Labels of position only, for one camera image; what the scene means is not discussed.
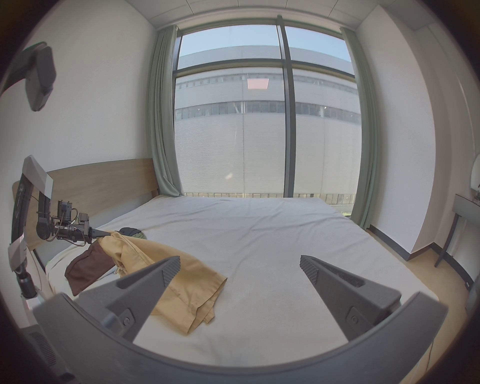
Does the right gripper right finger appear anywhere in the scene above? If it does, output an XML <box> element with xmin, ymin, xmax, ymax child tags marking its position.
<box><xmin>299</xmin><ymin>255</ymin><xmax>402</xmax><ymax>343</ymax></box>

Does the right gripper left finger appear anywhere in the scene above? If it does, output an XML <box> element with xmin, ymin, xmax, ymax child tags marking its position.
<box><xmin>76</xmin><ymin>256</ymin><xmax>182</xmax><ymax>343</ymax></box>

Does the yellow garment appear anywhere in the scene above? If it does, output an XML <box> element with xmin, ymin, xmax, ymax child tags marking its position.
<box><xmin>98</xmin><ymin>231</ymin><xmax>228</xmax><ymax>335</ymax></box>

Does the bed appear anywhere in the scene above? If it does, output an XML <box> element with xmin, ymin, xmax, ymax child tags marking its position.
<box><xmin>12</xmin><ymin>157</ymin><xmax>439</xmax><ymax>370</ymax></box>

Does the brown garment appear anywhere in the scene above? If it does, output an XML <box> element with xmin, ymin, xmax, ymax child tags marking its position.
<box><xmin>64</xmin><ymin>244</ymin><xmax>121</xmax><ymax>297</ymax></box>

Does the dark green garment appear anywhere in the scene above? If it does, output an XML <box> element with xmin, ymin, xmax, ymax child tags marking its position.
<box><xmin>119</xmin><ymin>227</ymin><xmax>147</xmax><ymax>241</ymax></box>

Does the grey small table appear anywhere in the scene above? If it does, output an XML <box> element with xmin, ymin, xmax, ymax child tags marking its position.
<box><xmin>434</xmin><ymin>193</ymin><xmax>480</xmax><ymax>279</ymax></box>

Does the grey-green curtain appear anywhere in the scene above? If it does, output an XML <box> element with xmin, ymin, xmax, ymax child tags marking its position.
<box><xmin>147</xmin><ymin>25</ymin><xmax>184</xmax><ymax>197</ymax></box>
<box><xmin>339</xmin><ymin>26</ymin><xmax>380</xmax><ymax>230</ymax></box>

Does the window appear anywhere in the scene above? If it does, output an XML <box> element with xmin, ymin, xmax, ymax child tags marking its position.
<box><xmin>173</xmin><ymin>15</ymin><xmax>363</xmax><ymax>218</ymax></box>

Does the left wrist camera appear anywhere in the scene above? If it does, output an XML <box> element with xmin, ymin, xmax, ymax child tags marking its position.
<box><xmin>56</xmin><ymin>201</ymin><xmax>74</xmax><ymax>226</ymax></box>

